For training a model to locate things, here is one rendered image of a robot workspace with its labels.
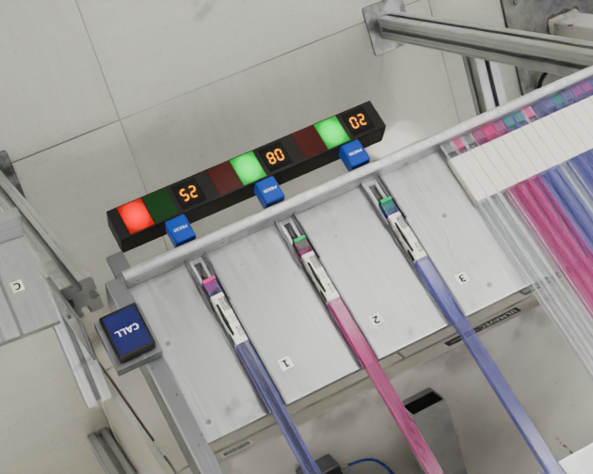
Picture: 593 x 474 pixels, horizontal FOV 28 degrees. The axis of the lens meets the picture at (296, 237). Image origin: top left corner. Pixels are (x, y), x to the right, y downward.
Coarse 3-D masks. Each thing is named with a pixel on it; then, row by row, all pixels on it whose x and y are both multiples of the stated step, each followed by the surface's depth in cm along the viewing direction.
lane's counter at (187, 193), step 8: (176, 184) 133; (184, 184) 133; (192, 184) 133; (176, 192) 132; (184, 192) 132; (192, 192) 132; (200, 192) 133; (184, 200) 132; (192, 200) 132; (200, 200) 132; (184, 208) 132
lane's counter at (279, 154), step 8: (272, 144) 136; (280, 144) 136; (264, 152) 136; (272, 152) 136; (280, 152) 136; (264, 160) 135; (272, 160) 135; (280, 160) 135; (288, 160) 135; (272, 168) 135
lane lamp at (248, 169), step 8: (248, 152) 135; (232, 160) 135; (240, 160) 135; (248, 160) 135; (256, 160) 135; (240, 168) 134; (248, 168) 134; (256, 168) 134; (240, 176) 134; (248, 176) 134; (256, 176) 134; (264, 176) 134
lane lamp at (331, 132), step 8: (328, 120) 138; (336, 120) 138; (320, 128) 138; (328, 128) 138; (336, 128) 138; (328, 136) 137; (336, 136) 137; (344, 136) 137; (328, 144) 137; (336, 144) 137
